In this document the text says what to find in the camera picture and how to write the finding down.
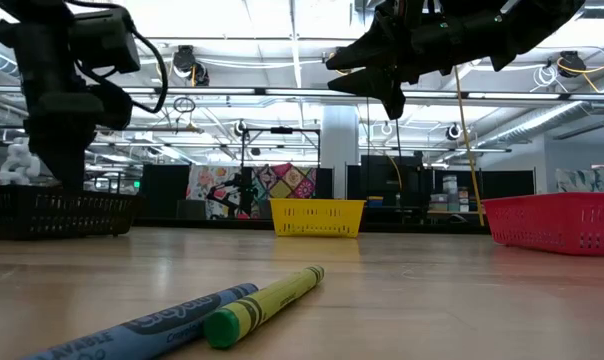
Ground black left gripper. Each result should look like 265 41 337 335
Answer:
24 92 107 193

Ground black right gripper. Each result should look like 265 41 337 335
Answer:
325 0 434 121

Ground black plastic basket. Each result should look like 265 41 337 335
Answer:
0 183 142 241

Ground yellow plastic basket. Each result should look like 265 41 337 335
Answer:
269 198 367 239

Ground blue crayon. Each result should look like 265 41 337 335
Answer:
19 282 260 360

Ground red plastic basket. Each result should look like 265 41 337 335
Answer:
481 192 604 258

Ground green crayon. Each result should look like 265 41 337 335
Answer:
203 264 326 350

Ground white knot-shaped sculpture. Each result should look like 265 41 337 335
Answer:
0 142 42 187

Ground white building column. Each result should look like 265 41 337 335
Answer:
321 104 361 200

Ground black cabinet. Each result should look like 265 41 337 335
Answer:
140 163 191 219

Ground black metal gantry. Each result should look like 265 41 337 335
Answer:
239 126 323 169

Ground black partition panel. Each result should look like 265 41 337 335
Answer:
431 168 537 211
346 154 433 224

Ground long ceiling light strip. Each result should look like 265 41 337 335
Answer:
0 84 604 101

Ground stacked storage boxes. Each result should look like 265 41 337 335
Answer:
429 174 471 213

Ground teal patterned panel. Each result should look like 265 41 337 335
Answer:
555 167 604 195

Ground black hanging cable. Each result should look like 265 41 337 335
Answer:
362 97 371 161

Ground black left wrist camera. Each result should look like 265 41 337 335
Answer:
89 79 134 132

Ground yellow power cable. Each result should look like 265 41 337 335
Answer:
451 64 486 228

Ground black left wrist camera cable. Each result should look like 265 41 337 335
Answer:
126 24 170 115

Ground black metal table frame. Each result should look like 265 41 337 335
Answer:
131 215 489 236

